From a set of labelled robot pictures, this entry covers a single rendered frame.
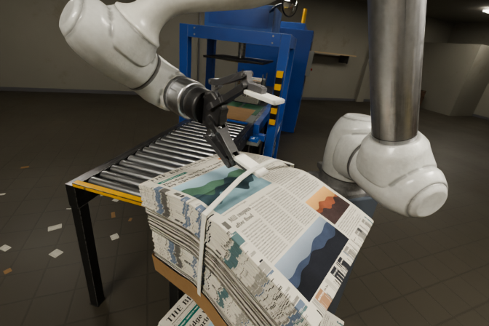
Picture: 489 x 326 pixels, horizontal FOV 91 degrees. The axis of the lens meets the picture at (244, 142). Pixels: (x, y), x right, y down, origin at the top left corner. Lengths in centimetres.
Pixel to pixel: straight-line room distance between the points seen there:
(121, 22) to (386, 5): 49
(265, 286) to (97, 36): 48
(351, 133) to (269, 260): 55
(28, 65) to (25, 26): 76
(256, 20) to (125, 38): 177
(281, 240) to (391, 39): 43
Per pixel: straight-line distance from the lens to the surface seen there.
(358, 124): 83
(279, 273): 38
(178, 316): 73
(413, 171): 69
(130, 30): 52
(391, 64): 60
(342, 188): 90
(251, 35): 210
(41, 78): 690
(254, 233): 40
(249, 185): 49
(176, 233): 52
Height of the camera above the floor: 145
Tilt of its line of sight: 22 degrees down
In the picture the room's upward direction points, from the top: 7 degrees clockwise
